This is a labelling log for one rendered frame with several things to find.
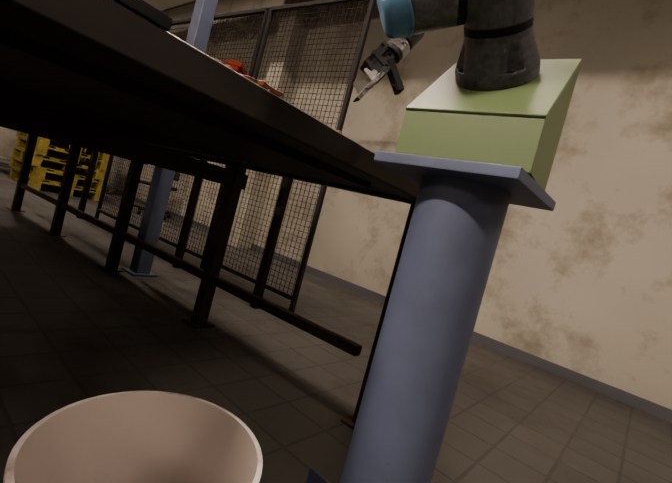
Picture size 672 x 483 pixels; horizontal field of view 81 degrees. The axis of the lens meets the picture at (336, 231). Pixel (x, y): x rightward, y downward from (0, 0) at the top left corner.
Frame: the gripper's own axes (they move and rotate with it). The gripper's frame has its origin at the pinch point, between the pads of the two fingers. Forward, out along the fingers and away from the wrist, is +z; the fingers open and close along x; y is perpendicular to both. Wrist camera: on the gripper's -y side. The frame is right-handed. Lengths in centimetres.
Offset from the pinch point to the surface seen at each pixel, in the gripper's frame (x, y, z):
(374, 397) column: 59, -39, 66
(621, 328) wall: -90, -242, -60
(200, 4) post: -150, 116, -32
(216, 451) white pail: 62, -21, 88
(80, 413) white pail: 64, 0, 94
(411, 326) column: 63, -33, 52
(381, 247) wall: -257, -123, -17
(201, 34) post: -152, 104, -18
